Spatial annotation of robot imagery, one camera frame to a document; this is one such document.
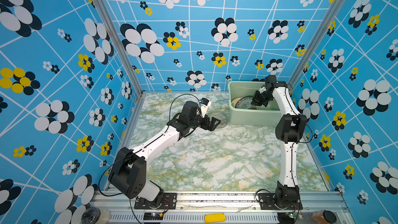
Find blue patterned plate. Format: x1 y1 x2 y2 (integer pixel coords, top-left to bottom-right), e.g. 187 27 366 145
235 96 257 110

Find greenish clear glass plate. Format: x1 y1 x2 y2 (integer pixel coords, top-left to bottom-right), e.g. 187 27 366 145
213 113 228 129

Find beige bamboo pattern plate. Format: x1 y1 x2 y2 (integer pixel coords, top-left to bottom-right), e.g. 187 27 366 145
231 97 247 109

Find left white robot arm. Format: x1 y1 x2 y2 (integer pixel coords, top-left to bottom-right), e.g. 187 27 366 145
108 98 221 206

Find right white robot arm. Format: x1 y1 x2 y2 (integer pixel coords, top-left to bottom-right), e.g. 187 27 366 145
252 75 307 209

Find light green plastic bin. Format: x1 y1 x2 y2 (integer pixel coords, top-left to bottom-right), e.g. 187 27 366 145
228 78 299 126

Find brown jar black lid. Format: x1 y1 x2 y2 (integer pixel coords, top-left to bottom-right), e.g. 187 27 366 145
311 209 337 224

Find clear glass lid jar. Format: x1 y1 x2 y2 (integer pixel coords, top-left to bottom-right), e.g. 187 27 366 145
81 207 110 224

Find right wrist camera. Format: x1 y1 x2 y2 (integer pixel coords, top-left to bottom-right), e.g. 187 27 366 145
259 86 267 94

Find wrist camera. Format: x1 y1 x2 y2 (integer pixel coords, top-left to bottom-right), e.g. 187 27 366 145
259 86 267 94
200 97 211 118

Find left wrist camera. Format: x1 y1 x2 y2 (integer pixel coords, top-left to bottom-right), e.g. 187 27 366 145
200 97 211 118

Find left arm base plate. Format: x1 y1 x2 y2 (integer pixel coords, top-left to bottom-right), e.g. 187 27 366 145
134 192 177 210

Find aluminium front rail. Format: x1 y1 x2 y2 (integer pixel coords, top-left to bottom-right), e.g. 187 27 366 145
92 191 355 224

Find yellow tag on rail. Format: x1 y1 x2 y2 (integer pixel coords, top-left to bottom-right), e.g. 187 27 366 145
204 214 226 224

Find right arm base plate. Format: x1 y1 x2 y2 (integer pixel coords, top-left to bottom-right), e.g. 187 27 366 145
255 192 303 211

